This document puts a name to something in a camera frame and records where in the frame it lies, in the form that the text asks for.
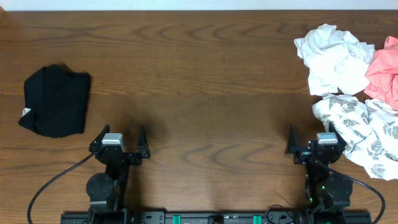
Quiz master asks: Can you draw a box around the white printed t-shirt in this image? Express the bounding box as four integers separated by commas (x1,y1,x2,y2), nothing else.
294,24,376,96

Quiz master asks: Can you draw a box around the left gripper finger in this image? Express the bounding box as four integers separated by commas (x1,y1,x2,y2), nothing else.
90,124,110,149
136,126,149,152

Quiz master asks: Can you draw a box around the white fern-print garment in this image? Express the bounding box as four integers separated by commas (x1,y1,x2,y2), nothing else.
312,95,397,180

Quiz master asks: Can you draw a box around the folded black garment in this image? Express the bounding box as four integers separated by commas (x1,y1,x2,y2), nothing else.
18,64,91,138

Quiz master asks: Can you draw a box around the pink garment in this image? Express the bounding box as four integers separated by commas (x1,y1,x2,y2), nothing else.
364,36,397,110

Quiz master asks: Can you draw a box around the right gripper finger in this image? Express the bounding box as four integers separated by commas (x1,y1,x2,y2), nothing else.
286,124,299,154
328,122,347,146

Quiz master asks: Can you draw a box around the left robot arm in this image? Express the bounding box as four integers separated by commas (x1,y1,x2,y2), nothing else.
86,124,150,224

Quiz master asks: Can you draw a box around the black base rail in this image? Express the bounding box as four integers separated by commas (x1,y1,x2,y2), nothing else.
60,210,372,224

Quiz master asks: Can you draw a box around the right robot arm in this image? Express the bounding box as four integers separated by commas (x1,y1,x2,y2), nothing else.
286,125,353,223

